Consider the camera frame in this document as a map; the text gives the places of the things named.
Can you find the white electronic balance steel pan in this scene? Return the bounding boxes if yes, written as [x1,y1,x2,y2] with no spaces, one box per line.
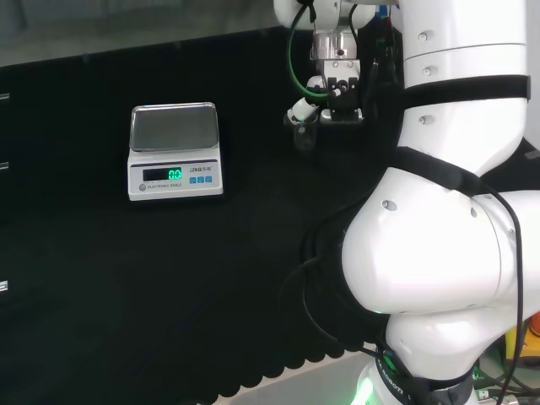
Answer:
[127,101,224,203]

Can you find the yellow stop button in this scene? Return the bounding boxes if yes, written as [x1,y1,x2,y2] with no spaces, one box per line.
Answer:
[505,310,540,369]

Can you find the black bench cloth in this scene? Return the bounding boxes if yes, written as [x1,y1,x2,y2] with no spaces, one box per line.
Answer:
[0,24,540,405]

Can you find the black cable bundle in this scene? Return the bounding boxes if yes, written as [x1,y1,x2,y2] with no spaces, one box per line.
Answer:
[278,202,389,356]

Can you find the small clear glass beaker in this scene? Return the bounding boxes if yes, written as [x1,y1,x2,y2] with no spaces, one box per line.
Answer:
[293,119,319,152]

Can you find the green cable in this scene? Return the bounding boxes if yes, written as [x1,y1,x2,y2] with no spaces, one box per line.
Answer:
[288,3,331,100]

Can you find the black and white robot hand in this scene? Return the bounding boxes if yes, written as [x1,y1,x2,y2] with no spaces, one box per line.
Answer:
[283,58,366,127]

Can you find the long black cable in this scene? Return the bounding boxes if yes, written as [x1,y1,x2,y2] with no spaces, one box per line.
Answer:
[475,179,526,404]

